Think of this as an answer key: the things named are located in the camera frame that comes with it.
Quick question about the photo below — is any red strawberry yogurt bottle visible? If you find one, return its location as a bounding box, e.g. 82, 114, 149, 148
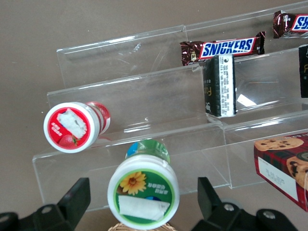
43, 101, 112, 154

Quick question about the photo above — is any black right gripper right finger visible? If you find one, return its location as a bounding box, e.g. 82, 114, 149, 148
191, 177, 299, 231

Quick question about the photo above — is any clear acrylic tiered display stand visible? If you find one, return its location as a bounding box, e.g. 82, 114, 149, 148
184, 1, 308, 190
32, 24, 233, 212

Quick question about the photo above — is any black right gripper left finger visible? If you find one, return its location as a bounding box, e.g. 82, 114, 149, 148
0, 177, 91, 231

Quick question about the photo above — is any brown Snickers bar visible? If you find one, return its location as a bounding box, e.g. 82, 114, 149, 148
272, 10, 308, 39
180, 31, 267, 67

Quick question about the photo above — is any red plaid cookie box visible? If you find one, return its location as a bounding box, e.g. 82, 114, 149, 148
254, 132, 308, 212

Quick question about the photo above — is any black chocolate box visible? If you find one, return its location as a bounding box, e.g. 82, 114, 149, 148
298, 44, 308, 99
203, 53, 238, 118

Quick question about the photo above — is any light tan wicker basket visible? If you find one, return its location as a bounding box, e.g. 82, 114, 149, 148
107, 222, 180, 231

